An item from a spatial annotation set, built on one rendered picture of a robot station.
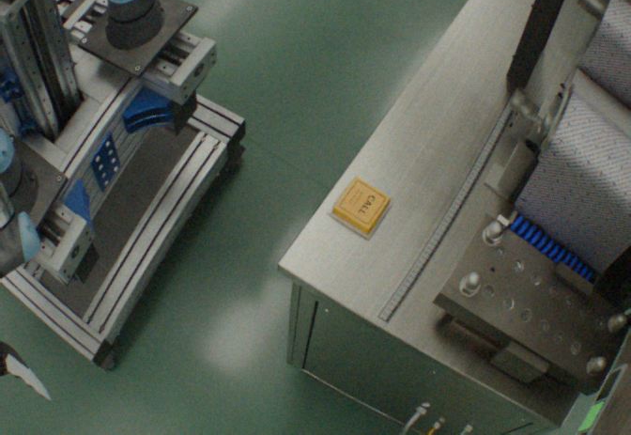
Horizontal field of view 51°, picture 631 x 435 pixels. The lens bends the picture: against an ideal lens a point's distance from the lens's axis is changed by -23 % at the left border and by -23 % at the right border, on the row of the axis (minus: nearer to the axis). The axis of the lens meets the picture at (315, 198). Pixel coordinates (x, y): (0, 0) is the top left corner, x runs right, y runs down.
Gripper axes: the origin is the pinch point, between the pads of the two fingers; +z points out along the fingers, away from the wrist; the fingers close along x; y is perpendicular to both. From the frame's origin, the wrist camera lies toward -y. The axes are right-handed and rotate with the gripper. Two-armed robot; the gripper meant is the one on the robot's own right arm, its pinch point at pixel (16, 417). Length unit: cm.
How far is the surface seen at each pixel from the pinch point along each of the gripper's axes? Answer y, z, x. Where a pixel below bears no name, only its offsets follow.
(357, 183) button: 21, -14, -77
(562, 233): 4, 17, -96
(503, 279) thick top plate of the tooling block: 9, 16, -83
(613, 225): -10, 23, -96
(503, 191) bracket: 19, 1, -100
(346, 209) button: 22, -11, -73
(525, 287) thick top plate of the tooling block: 9, 20, -85
